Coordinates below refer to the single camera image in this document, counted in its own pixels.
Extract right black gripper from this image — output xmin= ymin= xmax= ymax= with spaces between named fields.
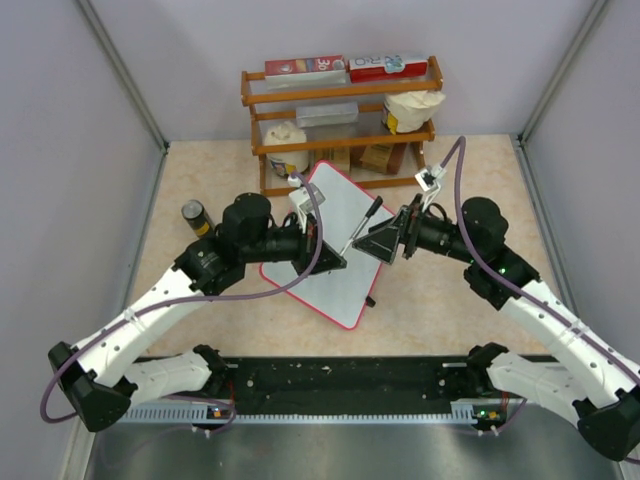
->
xmin=354 ymin=193 xmax=479 ymax=264

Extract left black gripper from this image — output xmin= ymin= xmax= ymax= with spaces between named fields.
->
xmin=242 ymin=212 xmax=346 ymax=278

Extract pink framed whiteboard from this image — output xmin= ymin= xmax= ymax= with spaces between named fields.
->
xmin=258 ymin=159 xmax=396 ymax=331

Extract white marker pen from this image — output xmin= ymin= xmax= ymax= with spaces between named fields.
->
xmin=339 ymin=196 xmax=383 ymax=257

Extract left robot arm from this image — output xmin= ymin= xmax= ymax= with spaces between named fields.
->
xmin=48 ymin=187 xmax=346 ymax=433

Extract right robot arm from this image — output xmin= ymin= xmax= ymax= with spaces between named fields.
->
xmin=353 ymin=196 xmax=639 ymax=461

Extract brown cleaning pad pack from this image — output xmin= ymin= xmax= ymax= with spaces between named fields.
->
xmin=358 ymin=143 xmax=406 ymax=175

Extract white paper bag left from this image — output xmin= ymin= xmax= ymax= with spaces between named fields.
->
xmin=262 ymin=120 xmax=311 ymax=180

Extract white paper bag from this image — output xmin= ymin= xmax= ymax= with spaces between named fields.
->
xmin=382 ymin=90 xmax=446 ymax=135
xmin=262 ymin=120 xmax=311 ymax=180

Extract white paper bag right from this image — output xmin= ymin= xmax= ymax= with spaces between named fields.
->
xmin=382 ymin=90 xmax=446 ymax=135

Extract wooden three tier shelf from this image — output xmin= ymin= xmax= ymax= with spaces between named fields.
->
xmin=240 ymin=55 xmax=444 ymax=197

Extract silver foil box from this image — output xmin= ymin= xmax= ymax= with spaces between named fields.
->
xmin=296 ymin=102 xmax=359 ymax=128

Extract black yellow can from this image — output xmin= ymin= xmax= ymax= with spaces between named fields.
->
xmin=181 ymin=199 xmax=215 ymax=238

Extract red white box right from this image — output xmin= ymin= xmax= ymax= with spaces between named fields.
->
xmin=348 ymin=53 xmax=428 ymax=83

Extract red toothpaste box left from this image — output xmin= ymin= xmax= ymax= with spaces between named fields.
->
xmin=264 ymin=55 xmax=346 ymax=76

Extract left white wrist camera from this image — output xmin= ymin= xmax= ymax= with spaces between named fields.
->
xmin=288 ymin=183 xmax=326 ymax=218

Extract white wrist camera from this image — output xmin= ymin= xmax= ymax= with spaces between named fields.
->
xmin=288 ymin=183 xmax=326 ymax=218
xmin=414 ymin=165 xmax=446 ymax=203

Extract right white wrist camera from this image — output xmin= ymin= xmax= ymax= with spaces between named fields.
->
xmin=414 ymin=165 xmax=446 ymax=203

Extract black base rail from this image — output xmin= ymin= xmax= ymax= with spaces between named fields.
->
xmin=178 ymin=356 xmax=503 ymax=416

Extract grey slotted cable duct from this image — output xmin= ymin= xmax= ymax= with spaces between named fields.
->
xmin=117 ymin=402 xmax=506 ymax=426

